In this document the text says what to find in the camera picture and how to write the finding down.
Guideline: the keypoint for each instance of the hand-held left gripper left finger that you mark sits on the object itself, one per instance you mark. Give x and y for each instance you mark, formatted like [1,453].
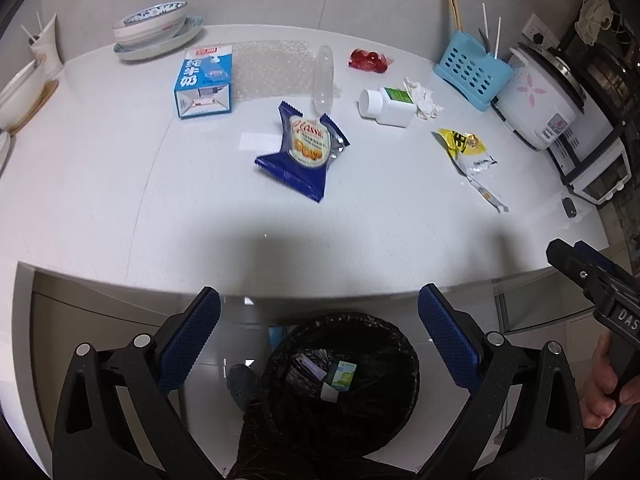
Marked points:
[192,340]

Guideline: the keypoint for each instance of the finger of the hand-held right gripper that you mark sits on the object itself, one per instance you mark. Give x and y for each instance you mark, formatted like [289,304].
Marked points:
[570,262]
[602,265]

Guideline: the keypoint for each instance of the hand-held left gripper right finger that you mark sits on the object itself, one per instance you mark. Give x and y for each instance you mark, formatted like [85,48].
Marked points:
[447,340]

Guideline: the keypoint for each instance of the black lined trash bin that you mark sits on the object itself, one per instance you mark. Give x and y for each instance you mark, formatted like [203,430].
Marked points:
[350,425]

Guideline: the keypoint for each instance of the yellow snack wrapper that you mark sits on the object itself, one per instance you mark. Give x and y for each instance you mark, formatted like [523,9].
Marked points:
[462,145]

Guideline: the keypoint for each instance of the blue snack packet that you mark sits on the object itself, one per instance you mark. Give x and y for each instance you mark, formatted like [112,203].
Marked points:
[300,165]

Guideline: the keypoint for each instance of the white tissue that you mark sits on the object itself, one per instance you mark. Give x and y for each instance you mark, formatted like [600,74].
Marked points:
[425,101]

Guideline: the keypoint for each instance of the white pill bottle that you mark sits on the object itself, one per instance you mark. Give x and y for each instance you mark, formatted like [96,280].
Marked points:
[387,107]

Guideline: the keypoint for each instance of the blue white milk carton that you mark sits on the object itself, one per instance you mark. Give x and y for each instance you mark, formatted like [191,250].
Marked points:
[205,77]

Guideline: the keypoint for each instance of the clear plastic bottle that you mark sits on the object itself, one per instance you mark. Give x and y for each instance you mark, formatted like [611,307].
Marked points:
[323,80]

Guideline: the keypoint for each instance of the person's right hand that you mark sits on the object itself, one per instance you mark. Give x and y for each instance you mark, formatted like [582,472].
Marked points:
[600,385]

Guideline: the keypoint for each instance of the small black fob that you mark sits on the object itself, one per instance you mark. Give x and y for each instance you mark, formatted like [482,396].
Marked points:
[568,208]

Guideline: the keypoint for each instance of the person's grey shoe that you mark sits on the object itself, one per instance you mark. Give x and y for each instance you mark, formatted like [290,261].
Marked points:
[241,385]

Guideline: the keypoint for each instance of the grey counter cabinet front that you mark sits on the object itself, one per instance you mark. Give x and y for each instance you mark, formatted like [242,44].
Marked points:
[125,305]

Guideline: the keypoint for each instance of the white countertop appliance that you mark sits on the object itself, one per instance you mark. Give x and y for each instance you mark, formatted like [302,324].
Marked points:
[595,175]

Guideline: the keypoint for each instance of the green white small carton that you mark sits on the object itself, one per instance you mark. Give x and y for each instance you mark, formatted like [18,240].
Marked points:
[342,375]

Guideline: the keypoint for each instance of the grey flat packet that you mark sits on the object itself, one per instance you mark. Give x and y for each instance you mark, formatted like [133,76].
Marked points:
[310,365]

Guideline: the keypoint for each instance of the white paper scrap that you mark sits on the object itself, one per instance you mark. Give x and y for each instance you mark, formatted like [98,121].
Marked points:
[328,393]

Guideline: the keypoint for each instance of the white flowered rice cooker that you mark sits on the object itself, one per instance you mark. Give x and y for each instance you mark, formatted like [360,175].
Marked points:
[535,100]

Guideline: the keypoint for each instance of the dark shelf unit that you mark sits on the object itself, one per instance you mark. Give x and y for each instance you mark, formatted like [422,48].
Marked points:
[620,75]

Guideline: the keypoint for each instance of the blue perforated utensil holder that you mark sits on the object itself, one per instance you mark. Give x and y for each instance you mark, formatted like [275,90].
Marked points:
[470,72]

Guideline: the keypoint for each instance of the white plastic stick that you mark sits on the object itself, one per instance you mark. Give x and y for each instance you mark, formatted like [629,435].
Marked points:
[485,20]
[497,37]

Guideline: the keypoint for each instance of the cream lace ornament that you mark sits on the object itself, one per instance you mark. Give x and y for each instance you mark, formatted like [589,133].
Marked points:
[595,15]

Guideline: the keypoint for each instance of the white blue rimmed dish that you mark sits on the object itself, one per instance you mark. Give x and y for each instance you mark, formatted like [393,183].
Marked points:
[2,150]

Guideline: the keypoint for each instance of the wooden chopstick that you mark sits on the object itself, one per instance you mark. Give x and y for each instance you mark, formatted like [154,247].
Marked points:
[457,10]
[452,10]

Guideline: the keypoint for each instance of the wooden board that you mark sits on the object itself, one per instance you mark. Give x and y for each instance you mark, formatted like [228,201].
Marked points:
[42,102]

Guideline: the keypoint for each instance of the clear bubble wrap sheet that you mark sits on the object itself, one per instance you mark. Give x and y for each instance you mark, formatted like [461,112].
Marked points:
[270,70]

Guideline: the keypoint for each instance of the large white bowl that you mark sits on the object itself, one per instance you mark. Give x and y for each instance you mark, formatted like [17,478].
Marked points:
[22,95]

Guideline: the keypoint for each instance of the white bowl with red mark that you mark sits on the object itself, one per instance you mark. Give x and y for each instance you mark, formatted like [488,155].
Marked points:
[150,35]

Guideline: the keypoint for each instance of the blue rimmed plate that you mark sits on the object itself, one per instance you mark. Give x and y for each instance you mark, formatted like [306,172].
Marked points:
[190,27]

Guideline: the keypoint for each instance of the white paper cup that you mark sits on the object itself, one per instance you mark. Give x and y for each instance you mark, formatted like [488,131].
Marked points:
[47,50]

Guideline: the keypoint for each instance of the blue patterned bowl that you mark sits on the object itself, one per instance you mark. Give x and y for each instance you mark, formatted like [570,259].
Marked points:
[150,14]

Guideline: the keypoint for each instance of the white straw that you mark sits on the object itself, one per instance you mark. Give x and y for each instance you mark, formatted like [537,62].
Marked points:
[28,34]
[40,22]

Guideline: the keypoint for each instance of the white wall socket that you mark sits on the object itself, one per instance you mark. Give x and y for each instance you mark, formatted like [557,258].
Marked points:
[537,27]

